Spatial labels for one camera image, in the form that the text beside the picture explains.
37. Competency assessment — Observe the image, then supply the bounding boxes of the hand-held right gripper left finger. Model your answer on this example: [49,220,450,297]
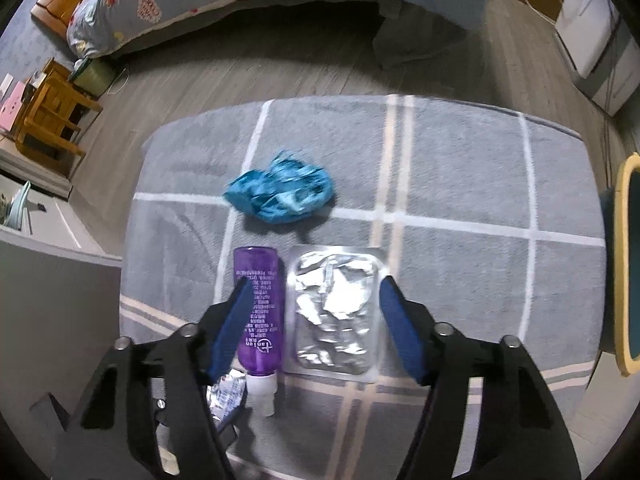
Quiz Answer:
[50,276,254,480]

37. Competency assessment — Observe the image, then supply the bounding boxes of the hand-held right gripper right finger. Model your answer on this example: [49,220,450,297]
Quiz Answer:
[378,275,583,480]

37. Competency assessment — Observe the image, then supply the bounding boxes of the purple plastic bottle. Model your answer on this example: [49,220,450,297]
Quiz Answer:
[232,246,287,417]

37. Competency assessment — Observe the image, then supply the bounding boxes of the clear foil blister tray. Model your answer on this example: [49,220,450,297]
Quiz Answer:
[284,244,391,383]

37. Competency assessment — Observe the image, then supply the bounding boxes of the yellow rimmed teal bin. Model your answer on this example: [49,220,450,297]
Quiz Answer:
[597,151,640,377]

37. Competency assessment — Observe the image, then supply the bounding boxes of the silver printed foil wrapper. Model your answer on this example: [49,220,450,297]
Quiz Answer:
[205,367,248,431]

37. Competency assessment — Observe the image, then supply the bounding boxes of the teal crumpled wrapper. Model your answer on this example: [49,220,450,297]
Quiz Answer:
[222,150,335,225]

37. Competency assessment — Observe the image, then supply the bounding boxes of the grey checked mat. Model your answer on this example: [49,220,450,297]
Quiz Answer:
[117,94,608,480]

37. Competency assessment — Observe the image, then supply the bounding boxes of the white low cabinet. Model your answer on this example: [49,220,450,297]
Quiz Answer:
[0,135,123,261]

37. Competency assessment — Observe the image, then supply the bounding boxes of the pale green plastic item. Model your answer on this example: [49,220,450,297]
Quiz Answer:
[5,182,32,233]

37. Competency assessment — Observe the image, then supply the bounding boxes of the green basket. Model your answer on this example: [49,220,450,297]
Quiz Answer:
[70,57,118,98]

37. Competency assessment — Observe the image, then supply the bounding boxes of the wooden stool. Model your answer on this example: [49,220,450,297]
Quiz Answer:
[14,57,103,173]

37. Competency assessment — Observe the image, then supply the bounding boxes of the pink box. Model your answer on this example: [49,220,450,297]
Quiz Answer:
[0,82,27,118]

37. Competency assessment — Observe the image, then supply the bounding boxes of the white floor appliance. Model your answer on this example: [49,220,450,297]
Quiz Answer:
[555,0,636,113]

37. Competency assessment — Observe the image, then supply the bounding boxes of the wooden bed frame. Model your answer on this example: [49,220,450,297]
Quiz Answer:
[31,0,126,41]

